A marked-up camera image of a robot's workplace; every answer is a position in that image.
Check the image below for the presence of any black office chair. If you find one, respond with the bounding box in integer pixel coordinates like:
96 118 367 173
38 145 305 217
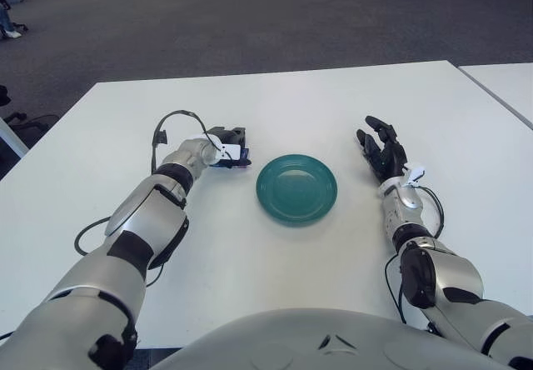
0 84 59 148

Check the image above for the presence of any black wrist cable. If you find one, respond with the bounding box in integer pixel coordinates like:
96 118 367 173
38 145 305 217
150 110 222 175
416 184 445 238

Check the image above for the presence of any black elbow cable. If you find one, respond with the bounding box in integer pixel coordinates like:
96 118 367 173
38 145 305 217
73 216 163 288
385 255 411 325

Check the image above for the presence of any white office table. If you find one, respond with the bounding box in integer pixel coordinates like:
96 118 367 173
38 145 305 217
457 63 533 129

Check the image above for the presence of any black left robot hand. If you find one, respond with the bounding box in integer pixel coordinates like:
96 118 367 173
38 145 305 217
206 126 253 169

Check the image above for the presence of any blue purple gum pack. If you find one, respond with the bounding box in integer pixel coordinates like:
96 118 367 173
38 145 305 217
210 147 252 168

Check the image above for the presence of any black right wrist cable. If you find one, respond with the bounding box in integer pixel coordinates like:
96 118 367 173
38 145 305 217
416 184 445 238

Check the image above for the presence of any green round plate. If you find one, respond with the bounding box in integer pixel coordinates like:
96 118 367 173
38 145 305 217
256 155 339 227

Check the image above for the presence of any black left elbow cable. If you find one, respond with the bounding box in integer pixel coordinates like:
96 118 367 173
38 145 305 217
73 216 163 288

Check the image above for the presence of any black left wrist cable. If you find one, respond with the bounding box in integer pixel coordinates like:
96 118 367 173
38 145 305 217
150 110 222 175

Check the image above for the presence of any grey robot torso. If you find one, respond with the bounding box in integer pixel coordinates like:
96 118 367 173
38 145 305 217
152 307 507 370

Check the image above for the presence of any black right elbow cable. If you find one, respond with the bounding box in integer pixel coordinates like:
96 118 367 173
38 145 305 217
385 255 411 325

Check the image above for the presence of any person leg with white shoe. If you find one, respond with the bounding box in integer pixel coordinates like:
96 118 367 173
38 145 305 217
0 7 22 40

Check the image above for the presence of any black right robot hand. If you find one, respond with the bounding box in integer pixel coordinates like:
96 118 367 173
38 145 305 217
356 115 409 186

